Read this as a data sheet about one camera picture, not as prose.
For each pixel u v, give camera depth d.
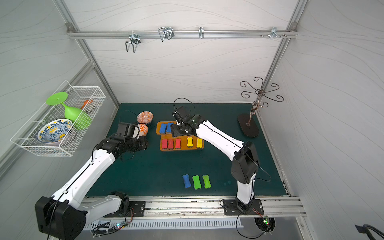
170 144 0.95
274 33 0.77
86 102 0.78
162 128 0.86
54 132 0.62
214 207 0.75
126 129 0.61
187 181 0.81
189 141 0.96
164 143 0.96
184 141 0.97
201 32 0.78
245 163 0.46
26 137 0.55
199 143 0.96
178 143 0.95
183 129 0.61
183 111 0.63
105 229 0.67
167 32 0.76
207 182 0.80
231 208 0.74
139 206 0.74
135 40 0.78
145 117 1.06
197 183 0.80
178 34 0.78
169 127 0.86
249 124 1.07
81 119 0.64
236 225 0.69
